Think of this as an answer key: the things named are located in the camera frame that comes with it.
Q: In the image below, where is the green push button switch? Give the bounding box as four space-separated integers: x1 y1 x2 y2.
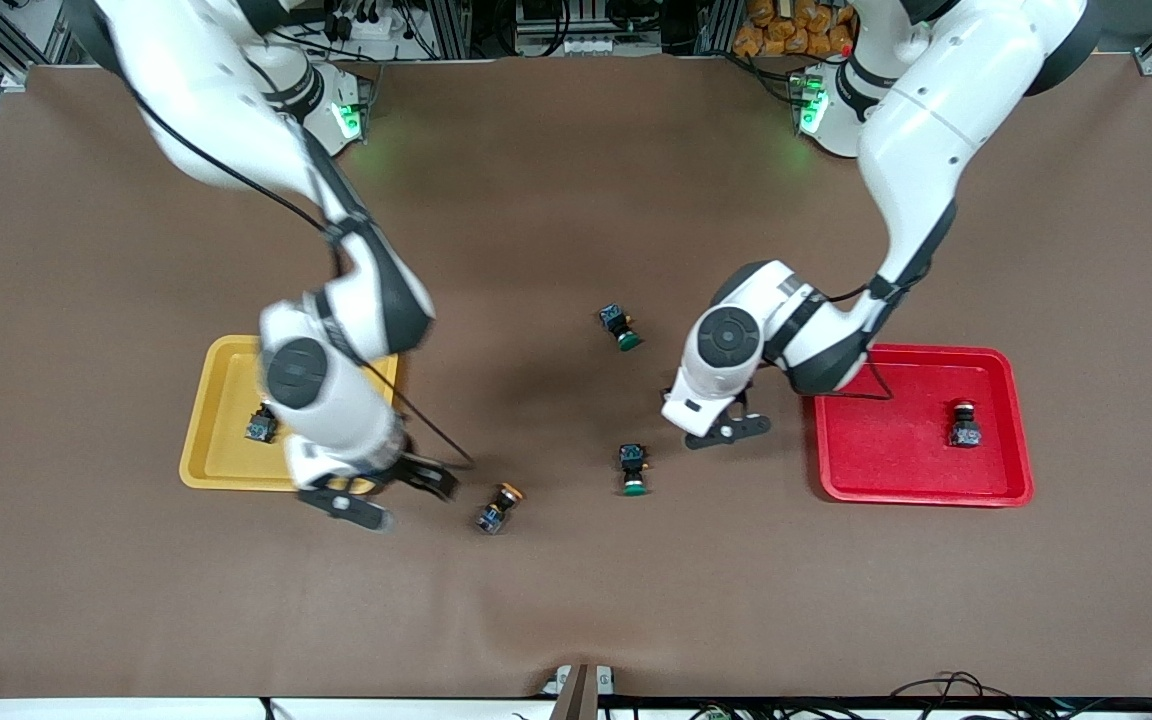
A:
618 443 650 498
598 304 643 352

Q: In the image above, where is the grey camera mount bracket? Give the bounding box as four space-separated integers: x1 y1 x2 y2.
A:
540 663 617 720

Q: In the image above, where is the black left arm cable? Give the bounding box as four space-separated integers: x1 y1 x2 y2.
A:
824 283 899 403

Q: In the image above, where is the pile of orange objects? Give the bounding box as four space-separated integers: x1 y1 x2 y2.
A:
732 0 859 59

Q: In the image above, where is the red plastic tray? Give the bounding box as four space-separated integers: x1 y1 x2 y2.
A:
811 342 1035 508

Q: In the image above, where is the black cable bundle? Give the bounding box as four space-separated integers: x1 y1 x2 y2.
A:
886 671 1152 720

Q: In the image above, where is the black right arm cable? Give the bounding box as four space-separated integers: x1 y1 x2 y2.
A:
114 78 477 471

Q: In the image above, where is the white power strip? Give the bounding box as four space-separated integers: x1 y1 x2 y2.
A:
334 8 409 43

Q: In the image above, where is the red push button switch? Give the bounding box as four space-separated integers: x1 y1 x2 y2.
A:
948 399 983 449

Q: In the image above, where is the yellow plastic tray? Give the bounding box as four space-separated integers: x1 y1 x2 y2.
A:
179 335 400 495

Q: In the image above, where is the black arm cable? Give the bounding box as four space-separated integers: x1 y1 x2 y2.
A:
824 283 899 403
114 78 477 471

